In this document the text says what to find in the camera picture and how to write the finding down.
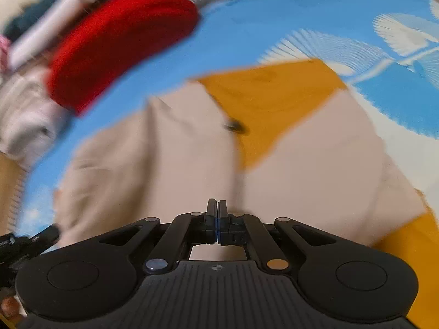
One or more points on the blue white printed bed sheet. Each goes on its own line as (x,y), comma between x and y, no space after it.
(247,34)

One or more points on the red folded quilt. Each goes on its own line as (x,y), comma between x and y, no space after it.
(120,41)

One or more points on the person's left hand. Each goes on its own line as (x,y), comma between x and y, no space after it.
(9,306)

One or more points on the beige and mustard hooded jacket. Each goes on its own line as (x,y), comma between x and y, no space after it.
(164,164)

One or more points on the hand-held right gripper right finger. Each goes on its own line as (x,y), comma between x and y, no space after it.
(223,212)

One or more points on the white rolled quilt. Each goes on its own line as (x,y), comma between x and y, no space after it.
(27,123)

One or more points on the white and pink cloth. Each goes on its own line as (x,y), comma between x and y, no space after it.
(3,53)

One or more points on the dark teal shark plush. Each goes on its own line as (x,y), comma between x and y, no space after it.
(27,17)

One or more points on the wooden bed frame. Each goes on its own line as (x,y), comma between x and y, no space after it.
(8,185)

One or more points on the white folded blanket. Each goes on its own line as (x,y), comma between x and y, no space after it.
(51,27)

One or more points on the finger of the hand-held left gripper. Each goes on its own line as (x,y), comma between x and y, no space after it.
(46,238)

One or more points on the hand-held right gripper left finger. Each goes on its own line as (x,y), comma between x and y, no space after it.
(212,212)

